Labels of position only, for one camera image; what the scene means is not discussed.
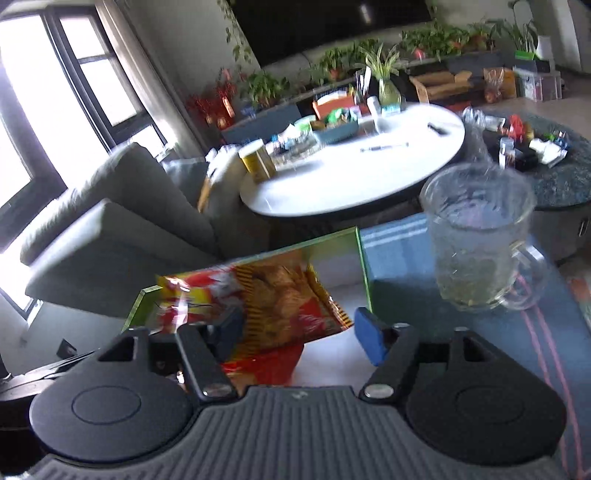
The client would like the yellow red snack bag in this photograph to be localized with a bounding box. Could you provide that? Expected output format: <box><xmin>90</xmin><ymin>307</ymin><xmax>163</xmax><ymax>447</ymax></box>
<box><xmin>157</xmin><ymin>260</ymin><xmax>353</xmax><ymax>361</ymax></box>

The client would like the red rice cracker bag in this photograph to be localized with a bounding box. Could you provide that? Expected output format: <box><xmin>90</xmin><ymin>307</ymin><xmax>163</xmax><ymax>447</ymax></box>
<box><xmin>221</xmin><ymin>342</ymin><xmax>304</xmax><ymax>391</ymax></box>

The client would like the green cardboard box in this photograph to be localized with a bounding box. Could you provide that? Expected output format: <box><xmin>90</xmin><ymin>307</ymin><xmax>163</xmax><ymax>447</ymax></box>
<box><xmin>125</xmin><ymin>227</ymin><xmax>370</xmax><ymax>390</ymax></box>

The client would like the grey armchair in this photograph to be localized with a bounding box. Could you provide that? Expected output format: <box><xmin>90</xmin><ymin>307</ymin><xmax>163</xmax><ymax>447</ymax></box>
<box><xmin>20</xmin><ymin>143</ymin><xmax>270</xmax><ymax>318</ymax></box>

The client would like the glass mug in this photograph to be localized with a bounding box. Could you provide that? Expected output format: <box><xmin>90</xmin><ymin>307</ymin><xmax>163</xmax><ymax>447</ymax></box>
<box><xmin>420</xmin><ymin>162</ymin><xmax>549</xmax><ymax>311</ymax></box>

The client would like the blue striped tablecloth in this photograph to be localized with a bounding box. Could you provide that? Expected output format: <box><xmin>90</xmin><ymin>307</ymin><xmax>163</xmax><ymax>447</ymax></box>
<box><xmin>361</xmin><ymin>214</ymin><xmax>590</xmax><ymax>479</ymax></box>

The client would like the yellow can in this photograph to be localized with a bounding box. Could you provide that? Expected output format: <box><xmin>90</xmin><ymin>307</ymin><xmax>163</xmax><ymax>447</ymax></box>
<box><xmin>238</xmin><ymin>139</ymin><xmax>276</xmax><ymax>183</ymax></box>

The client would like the white round coffee table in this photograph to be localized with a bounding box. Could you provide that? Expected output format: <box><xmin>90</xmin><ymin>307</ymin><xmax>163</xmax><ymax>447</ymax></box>
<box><xmin>240</xmin><ymin>104</ymin><xmax>466</xmax><ymax>218</ymax></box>

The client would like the blue tray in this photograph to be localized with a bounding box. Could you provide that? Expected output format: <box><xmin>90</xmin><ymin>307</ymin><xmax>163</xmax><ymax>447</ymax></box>
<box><xmin>311</xmin><ymin>122</ymin><xmax>359</xmax><ymax>145</ymax></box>

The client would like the dark round side table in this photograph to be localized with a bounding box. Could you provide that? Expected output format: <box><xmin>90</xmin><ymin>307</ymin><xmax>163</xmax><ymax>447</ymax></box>
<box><xmin>469</xmin><ymin>110</ymin><xmax>591</xmax><ymax>211</ymax></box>

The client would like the glass vase with plant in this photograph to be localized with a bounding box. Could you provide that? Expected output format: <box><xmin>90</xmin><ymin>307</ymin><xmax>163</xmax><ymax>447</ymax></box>
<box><xmin>362</xmin><ymin>43</ymin><xmax>402</xmax><ymax>108</ymax></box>

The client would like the potted plant row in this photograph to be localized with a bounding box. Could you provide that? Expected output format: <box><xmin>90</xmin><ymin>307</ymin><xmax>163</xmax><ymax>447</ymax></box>
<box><xmin>239</xmin><ymin>19</ymin><xmax>539</xmax><ymax>109</ymax></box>

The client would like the wall power socket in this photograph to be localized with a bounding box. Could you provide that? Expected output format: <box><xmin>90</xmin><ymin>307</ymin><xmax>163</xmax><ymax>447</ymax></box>
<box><xmin>56</xmin><ymin>339</ymin><xmax>77</xmax><ymax>359</ymax></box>

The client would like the window frame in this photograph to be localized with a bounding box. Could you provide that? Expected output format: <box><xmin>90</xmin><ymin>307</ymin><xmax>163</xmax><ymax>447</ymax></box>
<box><xmin>1</xmin><ymin>1</ymin><xmax>167</xmax><ymax>316</ymax></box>

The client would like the black wall television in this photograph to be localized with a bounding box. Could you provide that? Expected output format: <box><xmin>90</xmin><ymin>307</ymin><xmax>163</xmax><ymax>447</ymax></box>
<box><xmin>230</xmin><ymin>0</ymin><xmax>431</xmax><ymax>66</ymax></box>

